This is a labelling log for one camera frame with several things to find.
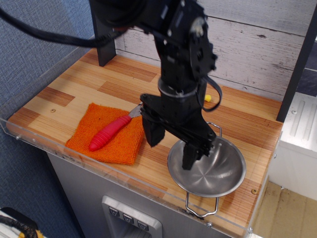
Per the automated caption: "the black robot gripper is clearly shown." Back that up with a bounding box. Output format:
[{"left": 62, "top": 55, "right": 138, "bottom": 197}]
[{"left": 140, "top": 84, "right": 216, "bottom": 170}]

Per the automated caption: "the steel bowl with wire handles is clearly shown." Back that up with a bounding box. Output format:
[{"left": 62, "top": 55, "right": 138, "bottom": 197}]
[{"left": 167, "top": 122, "right": 246, "bottom": 219}]

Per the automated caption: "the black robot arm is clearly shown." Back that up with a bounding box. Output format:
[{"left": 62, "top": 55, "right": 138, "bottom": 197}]
[{"left": 90, "top": 0, "right": 217, "bottom": 170}]

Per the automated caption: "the orange cloth napkin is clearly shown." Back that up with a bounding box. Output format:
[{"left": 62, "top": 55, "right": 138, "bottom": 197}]
[{"left": 65, "top": 103, "right": 144, "bottom": 165}]

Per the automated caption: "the yellow toy banana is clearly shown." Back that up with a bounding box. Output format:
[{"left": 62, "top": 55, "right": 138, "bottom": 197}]
[{"left": 204, "top": 94, "right": 212, "bottom": 102}]

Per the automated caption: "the silver dispenser button panel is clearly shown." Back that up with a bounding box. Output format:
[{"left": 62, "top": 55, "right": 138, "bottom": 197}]
[{"left": 102, "top": 195, "right": 163, "bottom": 238}]

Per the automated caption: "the grey toy cabinet front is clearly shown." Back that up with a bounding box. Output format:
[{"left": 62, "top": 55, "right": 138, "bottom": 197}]
[{"left": 46, "top": 151, "right": 233, "bottom": 238}]

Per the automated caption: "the red handled metal fork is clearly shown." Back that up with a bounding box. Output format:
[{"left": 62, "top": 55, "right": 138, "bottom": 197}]
[{"left": 89, "top": 102, "right": 143, "bottom": 151}]

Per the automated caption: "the black braided cable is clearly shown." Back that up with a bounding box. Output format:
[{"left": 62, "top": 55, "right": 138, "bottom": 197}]
[{"left": 0, "top": 7, "right": 124, "bottom": 48}]

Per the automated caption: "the clear acrylic guard rail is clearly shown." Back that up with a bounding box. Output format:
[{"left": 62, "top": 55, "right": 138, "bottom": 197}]
[{"left": 4, "top": 50, "right": 282, "bottom": 238}]

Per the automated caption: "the dark right frame post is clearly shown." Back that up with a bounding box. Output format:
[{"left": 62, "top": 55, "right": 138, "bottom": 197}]
[{"left": 276, "top": 0, "right": 317, "bottom": 123}]

